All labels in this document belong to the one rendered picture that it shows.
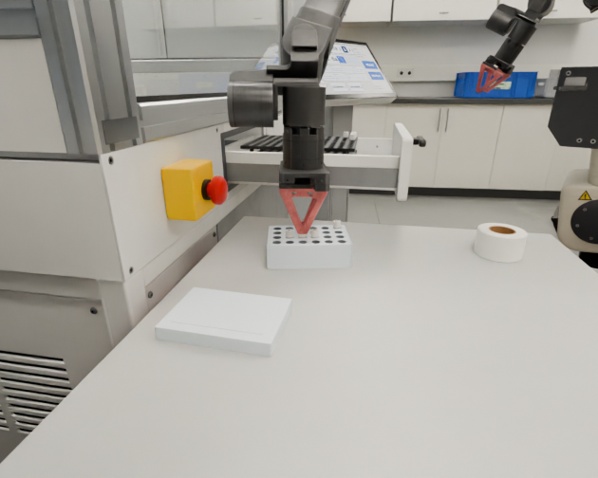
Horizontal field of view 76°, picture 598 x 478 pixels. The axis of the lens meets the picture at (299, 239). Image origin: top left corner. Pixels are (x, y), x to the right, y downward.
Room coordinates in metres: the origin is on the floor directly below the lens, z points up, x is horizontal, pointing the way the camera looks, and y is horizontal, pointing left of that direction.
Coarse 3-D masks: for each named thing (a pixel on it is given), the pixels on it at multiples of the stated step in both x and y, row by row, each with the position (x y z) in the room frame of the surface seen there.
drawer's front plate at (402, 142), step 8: (400, 128) 0.80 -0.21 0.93; (400, 136) 0.71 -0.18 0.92; (408, 136) 0.68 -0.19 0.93; (400, 144) 0.69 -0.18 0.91; (408, 144) 0.65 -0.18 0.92; (392, 152) 0.89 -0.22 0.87; (400, 152) 0.67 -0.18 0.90; (408, 152) 0.65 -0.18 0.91; (400, 160) 0.66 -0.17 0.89; (408, 160) 0.65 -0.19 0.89; (400, 168) 0.65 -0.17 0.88; (408, 168) 0.65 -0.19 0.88; (400, 176) 0.65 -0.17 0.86; (408, 176) 0.65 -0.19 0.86; (400, 184) 0.65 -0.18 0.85; (400, 192) 0.65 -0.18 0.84; (400, 200) 0.65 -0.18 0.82
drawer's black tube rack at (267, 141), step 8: (264, 136) 0.91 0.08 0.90; (272, 136) 0.91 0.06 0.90; (280, 136) 0.91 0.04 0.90; (248, 144) 0.78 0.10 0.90; (256, 144) 0.78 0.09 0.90; (264, 144) 0.78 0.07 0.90; (272, 144) 0.77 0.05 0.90; (280, 144) 0.77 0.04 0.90; (328, 144) 0.77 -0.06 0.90; (336, 144) 0.77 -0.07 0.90; (344, 144) 0.78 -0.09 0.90; (280, 152) 0.86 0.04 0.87; (328, 152) 0.86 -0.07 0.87; (336, 152) 0.87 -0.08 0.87; (344, 152) 0.73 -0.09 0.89
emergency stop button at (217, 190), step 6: (216, 180) 0.50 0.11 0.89; (222, 180) 0.51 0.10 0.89; (210, 186) 0.50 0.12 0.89; (216, 186) 0.50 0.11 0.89; (222, 186) 0.50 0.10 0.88; (210, 192) 0.49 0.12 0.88; (216, 192) 0.49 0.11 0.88; (222, 192) 0.50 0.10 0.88; (216, 198) 0.49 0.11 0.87; (222, 198) 0.50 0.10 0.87; (216, 204) 0.50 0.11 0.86
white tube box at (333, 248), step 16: (272, 240) 0.52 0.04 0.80; (288, 240) 0.52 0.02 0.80; (304, 240) 0.52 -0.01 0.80; (320, 240) 0.52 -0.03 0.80; (336, 240) 0.52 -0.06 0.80; (272, 256) 0.50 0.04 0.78; (288, 256) 0.50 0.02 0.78; (304, 256) 0.50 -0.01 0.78; (320, 256) 0.50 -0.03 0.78; (336, 256) 0.50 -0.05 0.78
